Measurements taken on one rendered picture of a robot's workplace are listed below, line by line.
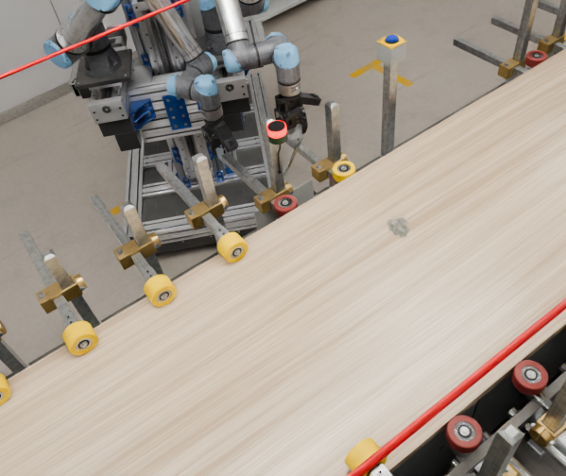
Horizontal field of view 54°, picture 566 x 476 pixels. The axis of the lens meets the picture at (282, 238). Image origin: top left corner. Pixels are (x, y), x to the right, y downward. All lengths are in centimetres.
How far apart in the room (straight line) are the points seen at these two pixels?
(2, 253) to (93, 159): 83
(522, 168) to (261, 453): 123
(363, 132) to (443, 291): 207
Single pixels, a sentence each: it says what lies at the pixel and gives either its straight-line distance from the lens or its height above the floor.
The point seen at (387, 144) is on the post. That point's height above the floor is 80.
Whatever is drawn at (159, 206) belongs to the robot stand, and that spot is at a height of 21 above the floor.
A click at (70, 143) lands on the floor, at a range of 402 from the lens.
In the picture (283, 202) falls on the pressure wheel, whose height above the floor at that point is 91.
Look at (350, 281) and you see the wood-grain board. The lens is 163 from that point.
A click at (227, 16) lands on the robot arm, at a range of 189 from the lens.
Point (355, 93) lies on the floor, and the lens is 389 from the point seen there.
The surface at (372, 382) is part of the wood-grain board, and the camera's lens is 146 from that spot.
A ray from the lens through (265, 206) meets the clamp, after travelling 192.
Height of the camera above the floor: 221
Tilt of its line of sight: 48 degrees down
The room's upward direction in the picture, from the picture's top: 9 degrees counter-clockwise
